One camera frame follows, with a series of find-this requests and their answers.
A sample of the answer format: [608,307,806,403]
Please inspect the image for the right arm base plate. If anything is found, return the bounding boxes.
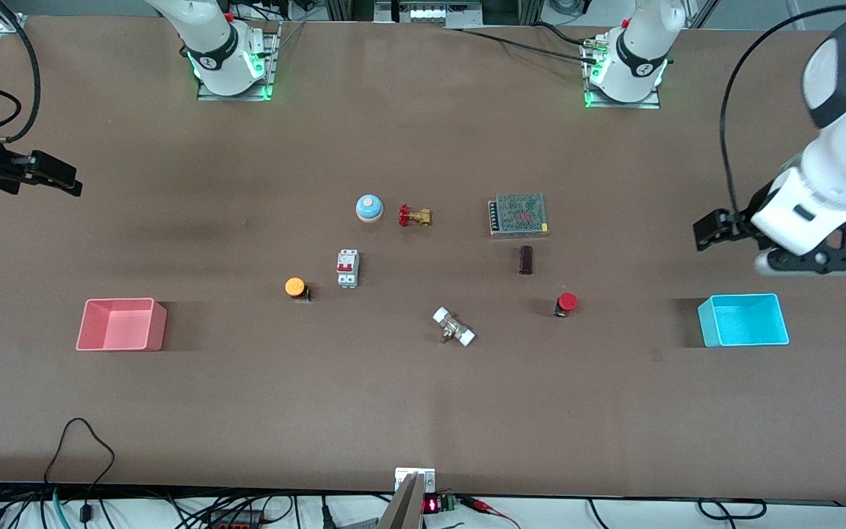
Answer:
[197,22,281,101]

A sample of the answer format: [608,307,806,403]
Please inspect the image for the silver device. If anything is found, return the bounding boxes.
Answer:
[375,0,482,26]

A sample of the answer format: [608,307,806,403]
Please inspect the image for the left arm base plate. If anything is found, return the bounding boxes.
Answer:
[583,37,662,109]

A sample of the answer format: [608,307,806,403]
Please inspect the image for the cyan plastic bin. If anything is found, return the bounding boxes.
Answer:
[698,293,790,348]

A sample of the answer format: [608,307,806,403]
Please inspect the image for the pink plastic bin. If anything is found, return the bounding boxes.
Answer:
[76,298,167,352]

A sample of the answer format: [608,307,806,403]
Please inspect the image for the black cable on table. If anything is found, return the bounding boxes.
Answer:
[460,22,600,63]

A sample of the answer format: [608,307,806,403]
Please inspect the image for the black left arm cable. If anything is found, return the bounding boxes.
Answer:
[720,4,846,214]

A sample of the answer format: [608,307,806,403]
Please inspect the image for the metal mesh power supply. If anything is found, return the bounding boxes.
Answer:
[488,192,550,240]

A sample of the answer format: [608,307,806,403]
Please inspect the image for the red clip lead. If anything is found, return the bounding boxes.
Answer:
[460,496,519,529]

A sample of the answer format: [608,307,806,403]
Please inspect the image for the grey aluminium bar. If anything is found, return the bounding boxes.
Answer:
[377,474,424,529]

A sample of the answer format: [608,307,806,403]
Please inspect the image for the black looped cable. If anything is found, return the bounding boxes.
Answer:
[43,417,117,529]

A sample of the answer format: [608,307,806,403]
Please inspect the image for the metal fitting white ends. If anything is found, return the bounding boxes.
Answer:
[433,307,477,348]

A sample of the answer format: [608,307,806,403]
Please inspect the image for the black power strip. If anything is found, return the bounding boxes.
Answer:
[203,511,266,529]

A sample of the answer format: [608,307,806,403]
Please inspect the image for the white metal mounting plate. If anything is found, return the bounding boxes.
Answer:
[394,467,437,494]

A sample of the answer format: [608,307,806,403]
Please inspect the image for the white circuit breaker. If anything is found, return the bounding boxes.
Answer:
[336,249,360,289]

